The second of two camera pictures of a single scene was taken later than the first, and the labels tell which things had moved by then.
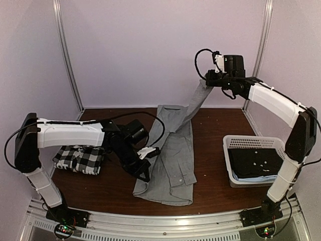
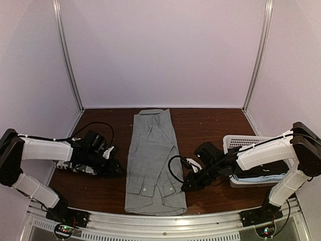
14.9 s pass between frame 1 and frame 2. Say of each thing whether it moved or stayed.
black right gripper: moved
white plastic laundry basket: stayed
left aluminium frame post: stayed
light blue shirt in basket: stayed
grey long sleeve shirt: moved
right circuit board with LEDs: stayed
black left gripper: moved
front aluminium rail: stayed
